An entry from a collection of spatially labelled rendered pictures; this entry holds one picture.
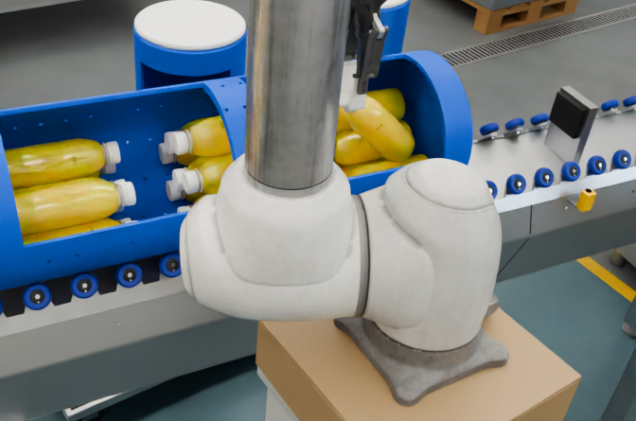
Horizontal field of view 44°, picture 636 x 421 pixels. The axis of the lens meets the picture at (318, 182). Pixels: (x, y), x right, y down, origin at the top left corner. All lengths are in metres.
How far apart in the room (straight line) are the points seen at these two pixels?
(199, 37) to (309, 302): 1.15
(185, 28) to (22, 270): 0.92
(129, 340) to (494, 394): 0.66
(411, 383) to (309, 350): 0.15
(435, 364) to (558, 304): 1.92
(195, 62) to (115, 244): 0.76
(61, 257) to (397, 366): 0.55
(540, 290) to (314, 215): 2.16
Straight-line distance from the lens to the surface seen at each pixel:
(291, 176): 0.84
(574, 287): 3.03
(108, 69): 4.01
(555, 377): 1.13
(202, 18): 2.07
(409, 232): 0.92
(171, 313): 1.44
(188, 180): 1.34
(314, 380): 1.05
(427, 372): 1.05
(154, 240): 1.30
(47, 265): 1.28
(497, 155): 1.86
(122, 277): 1.37
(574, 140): 1.87
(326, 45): 0.77
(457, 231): 0.91
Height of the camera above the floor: 1.90
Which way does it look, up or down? 36 degrees down
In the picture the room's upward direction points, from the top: 7 degrees clockwise
